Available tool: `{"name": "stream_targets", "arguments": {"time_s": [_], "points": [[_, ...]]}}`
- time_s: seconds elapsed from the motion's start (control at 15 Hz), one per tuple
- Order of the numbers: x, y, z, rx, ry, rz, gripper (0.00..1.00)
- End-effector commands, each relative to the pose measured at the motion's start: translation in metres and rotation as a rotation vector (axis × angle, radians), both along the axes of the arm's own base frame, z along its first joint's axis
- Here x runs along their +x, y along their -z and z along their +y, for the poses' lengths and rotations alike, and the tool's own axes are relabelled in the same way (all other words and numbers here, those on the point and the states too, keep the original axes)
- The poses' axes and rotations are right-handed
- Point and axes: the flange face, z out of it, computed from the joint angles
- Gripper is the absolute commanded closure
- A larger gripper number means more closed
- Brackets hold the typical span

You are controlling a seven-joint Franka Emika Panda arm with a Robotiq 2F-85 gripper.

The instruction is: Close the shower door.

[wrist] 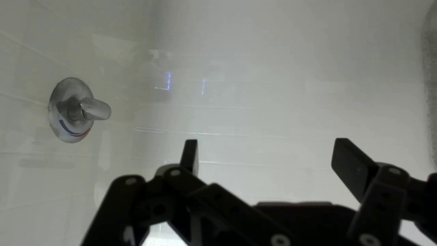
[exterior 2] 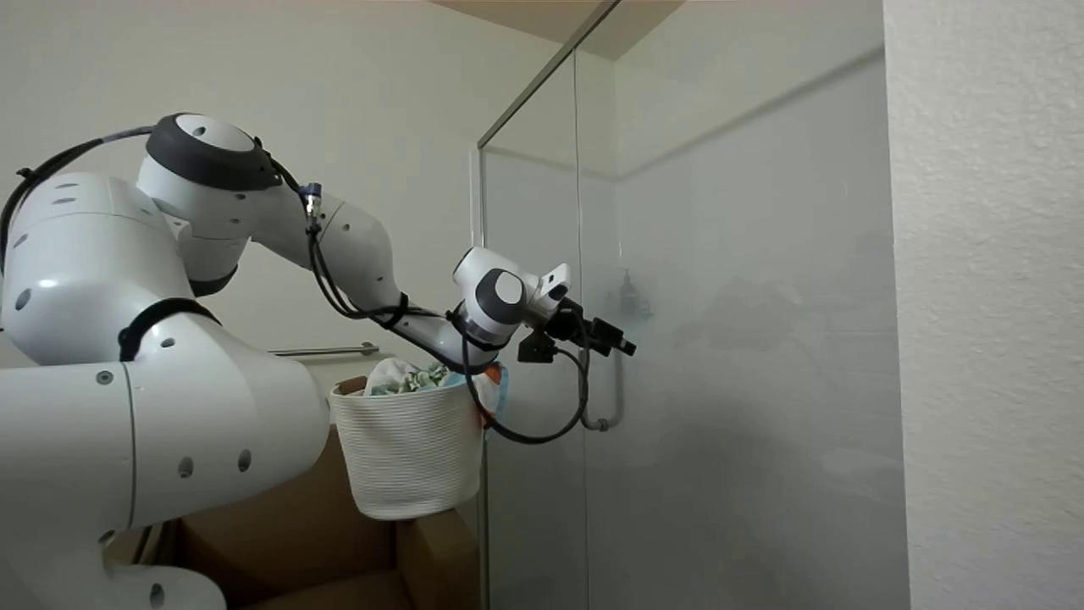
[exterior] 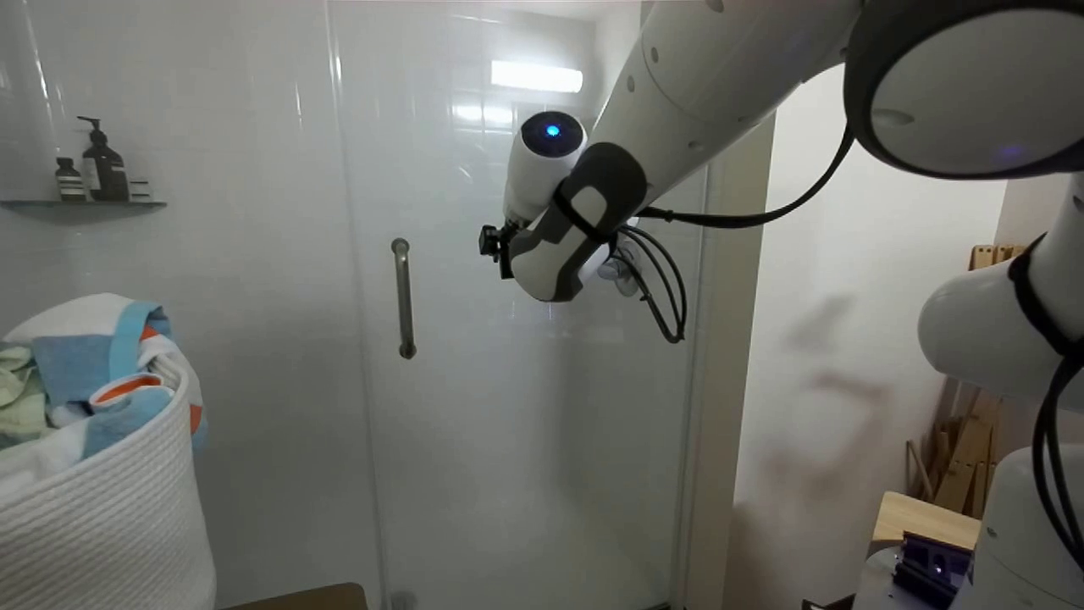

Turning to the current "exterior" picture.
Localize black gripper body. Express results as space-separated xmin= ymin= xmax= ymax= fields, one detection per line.
xmin=474 ymin=219 xmax=524 ymax=284

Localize chrome door handle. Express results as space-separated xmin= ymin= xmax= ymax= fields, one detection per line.
xmin=388 ymin=233 xmax=419 ymax=361

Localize glass shower door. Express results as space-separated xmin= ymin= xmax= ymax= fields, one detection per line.
xmin=328 ymin=0 xmax=716 ymax=610

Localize fixed glass shower panel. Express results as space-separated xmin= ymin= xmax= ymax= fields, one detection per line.
xmin=0 ymin=0 xmax=388 ymax=610

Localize dark pump bottle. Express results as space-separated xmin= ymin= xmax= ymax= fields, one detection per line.
xmin=75 ymin=113 xmax=132 ymax=207

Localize brown wooden stool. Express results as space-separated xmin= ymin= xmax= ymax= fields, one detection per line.
xmin=226 ymin=580 xmax=374 ymax=610

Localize small dark-lidded jar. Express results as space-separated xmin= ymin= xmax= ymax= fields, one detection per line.
xmin=51 ymin=155 xmax=93 ymax=207

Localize blue white orange towel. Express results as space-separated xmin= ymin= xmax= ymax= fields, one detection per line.
xmin=0 ymin=291 xmax=209 ymax=461

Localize white woven laundry basket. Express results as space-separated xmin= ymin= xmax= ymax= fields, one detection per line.
xmin=0 ymin=336 xmax=222 ymax=610

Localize pale green cloth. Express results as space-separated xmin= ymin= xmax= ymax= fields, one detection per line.
xmin=0 ymin=341 xmax=54 ymax=451

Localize light wood block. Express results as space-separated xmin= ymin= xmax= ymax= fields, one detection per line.
xmin=869 ymin=489 xmax=987 ymax=557

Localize leaning wooden planks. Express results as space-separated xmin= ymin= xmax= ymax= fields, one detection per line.
xmin=900 ymin=240 xmax=1029 ymax=519

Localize blue clamp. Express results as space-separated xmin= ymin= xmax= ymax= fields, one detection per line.
xmin=888 ymin=530 xmax=975 ymax=610

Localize dark wall shelf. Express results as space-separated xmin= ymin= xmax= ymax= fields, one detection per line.
xmin=0 ymin=195 xmax=173 ymax=223

